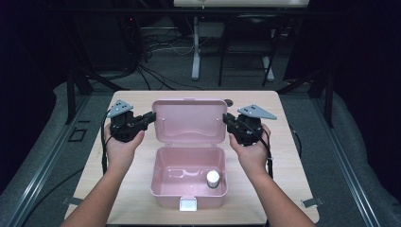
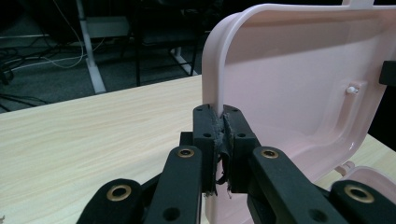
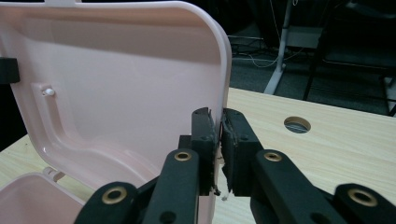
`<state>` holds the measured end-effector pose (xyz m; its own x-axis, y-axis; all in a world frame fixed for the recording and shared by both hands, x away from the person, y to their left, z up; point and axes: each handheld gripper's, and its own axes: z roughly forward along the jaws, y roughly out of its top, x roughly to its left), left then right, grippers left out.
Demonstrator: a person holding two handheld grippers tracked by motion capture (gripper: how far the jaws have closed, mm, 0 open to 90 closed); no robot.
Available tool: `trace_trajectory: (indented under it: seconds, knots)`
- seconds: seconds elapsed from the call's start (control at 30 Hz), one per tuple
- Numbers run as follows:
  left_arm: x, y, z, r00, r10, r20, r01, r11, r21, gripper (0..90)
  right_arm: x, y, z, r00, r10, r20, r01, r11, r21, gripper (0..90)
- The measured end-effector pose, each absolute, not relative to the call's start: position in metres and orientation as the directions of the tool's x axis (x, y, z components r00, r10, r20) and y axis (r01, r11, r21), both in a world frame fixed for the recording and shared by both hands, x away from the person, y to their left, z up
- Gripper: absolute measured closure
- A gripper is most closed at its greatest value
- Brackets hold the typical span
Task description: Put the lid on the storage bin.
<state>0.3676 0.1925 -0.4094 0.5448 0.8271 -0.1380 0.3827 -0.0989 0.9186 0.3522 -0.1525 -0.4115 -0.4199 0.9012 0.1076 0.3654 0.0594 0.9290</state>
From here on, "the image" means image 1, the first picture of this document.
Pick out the white desk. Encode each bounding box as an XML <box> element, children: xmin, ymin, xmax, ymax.
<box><xmin>173</xmin><ymin>0</ymin><xmax>311</xmax><ymax>82</ymax></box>

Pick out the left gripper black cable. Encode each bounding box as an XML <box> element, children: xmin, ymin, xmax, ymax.
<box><xmin>99</xmin><ymin>109</ymin><xmax>112</xmax><ymax>176</ymax></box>

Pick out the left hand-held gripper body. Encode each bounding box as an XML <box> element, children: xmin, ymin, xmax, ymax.
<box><xmin>106</xmin><ymin>99</ymin><xmax>148</xmax><ymax>143</ymax></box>

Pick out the pink plastic storage box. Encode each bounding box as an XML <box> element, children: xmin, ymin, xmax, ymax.
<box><xmin>149</xmin><ymin>97</ymin><xmax>229</xmax><ymax>212</ymax></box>

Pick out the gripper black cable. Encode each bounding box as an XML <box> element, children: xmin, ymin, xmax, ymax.
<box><xmin>99</xmin><ymin>109</ymin><xmax>112</xmax><ymax>176</ymax></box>
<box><xmin>239</xmin><ymin>121</ymin><xmax>274</xmax><ymax>181</ymax></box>

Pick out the aluminium floor rail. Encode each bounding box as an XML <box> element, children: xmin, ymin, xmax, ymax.
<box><xmin>311</xmin><ymin>94</ymin><xmax>383</xmax><ymax>227</ymax></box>
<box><xmin>6</xmin><ymin>94</ymin><xmax>93</xmax><ymax>227</ymax></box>

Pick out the black chair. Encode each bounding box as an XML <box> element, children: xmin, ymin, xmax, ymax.
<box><xmin>218</xmin><ymin>13</ymin><xmax>285</xmax><ymax>88</ymax></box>

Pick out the black floor cable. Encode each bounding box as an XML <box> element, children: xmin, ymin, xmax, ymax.
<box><xmin>20</xmin><ymin>166</ymin><xmax>85</xmax><ymax>227</ymax></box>

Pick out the black cable beside table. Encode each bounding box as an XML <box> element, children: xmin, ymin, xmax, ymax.
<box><xmin>288</xmin><ymin>125</ymin><xmax>304</xmax><ymax>159</ymax></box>

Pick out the small white-capped bottle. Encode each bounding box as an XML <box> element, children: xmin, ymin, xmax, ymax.
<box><xmin>205</xmin><ymin>169</ymin><xmax>221</xmax><ymax>190</ymax></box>

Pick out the black metal stand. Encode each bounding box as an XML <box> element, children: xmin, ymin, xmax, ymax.
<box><xmin>277</xmin><ymin>67</ymin><xmax>336</xmax><ymax>129</ymax></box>
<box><xmin>64</xmin><ymin>67</ymin><xmax>131</xmax><ymax>126</ymax></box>

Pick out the grey tape strip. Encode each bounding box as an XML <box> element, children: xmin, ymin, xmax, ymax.
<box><xmin>61</xmin><ymin>196</ymin><xmax>83</xmax><ymax>206</ymax></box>
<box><xmin>300</xmin><ymin>196</ymin><xmax>324</xmax><ymax>209</ymax></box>

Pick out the person's left hand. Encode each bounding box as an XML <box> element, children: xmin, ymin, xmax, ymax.
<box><xmin>104</xmin><ymin>123</ymin><xmax>146</xmax><ymax>171</ymax></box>

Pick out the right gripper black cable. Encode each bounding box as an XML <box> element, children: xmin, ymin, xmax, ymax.
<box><xmin>239</xmin><ymin>121</ymin><xmax>274</xmax><ymax>181</ymax></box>

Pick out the tangle of floor cables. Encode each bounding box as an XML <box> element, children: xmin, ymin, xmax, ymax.
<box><xmin>135</xmin><ymin>27</ymin><xmax>206</xmax><ymax>92</ymax></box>

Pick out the person's right hand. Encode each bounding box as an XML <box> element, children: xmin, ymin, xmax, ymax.
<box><xmin>228</xmin><ymin>124</ymin><xmax>272</xmax><ymax>175</ymax></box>

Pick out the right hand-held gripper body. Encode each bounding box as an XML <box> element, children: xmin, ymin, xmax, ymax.
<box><xmin>228</xmin><ymin>104</ymin><xmax>279</xmax><ymax>148</ymax></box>

